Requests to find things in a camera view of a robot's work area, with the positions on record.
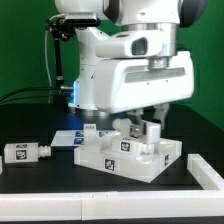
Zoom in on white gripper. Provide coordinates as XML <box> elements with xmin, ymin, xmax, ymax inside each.
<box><xmin>93</xmin><ymin>51</ymin><xmax>194</xmax><ymax>138</ymax></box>

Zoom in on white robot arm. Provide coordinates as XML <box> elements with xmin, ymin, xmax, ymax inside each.
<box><xmin>55</xmin><ymin>0</ymin><xmax>208</xmax><ymax>137</ymax></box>

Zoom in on white tag sheet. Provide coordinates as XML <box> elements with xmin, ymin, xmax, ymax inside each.
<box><xmin>51</xmin><ymin>130</ymin><xmax>116</xmax><ymax>147</ymax></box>

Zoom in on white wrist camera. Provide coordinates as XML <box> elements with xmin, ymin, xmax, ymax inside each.
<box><xmin>96</xmin><ymin>30</ymin><xmax>162</xmax><ymax>58</ymax></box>

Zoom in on black cables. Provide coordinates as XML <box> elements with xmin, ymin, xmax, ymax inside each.
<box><xmin>0</xmin><ymin>84</ymin><xmax>75</xmax><ymax>105</ymax></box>

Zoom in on white L-shaped fence wall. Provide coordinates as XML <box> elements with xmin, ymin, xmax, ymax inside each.
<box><xmin>0</xmin><ymin>154</ymin><xmax>224</xmax><ymax>222</ymax></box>

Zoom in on black camera on stand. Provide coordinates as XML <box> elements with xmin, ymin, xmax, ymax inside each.
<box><xmin>45</xmin><ymin>12</ymin><xmax>100</xmax><ymax>96</ymax></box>

